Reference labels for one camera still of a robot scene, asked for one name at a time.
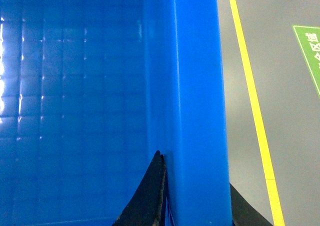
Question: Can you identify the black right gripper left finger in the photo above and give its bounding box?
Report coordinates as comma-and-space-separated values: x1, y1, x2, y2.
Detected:
113, 150, 167, 226

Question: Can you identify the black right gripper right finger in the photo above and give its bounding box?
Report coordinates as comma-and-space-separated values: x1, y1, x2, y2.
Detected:
230, 184, 272, 226

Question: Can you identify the large blue plastic crate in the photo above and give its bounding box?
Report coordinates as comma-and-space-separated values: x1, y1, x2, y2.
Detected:
0, 0, 233, 226

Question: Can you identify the green floor sign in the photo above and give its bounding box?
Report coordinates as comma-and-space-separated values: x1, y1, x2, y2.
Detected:
292, 25, 320, 96

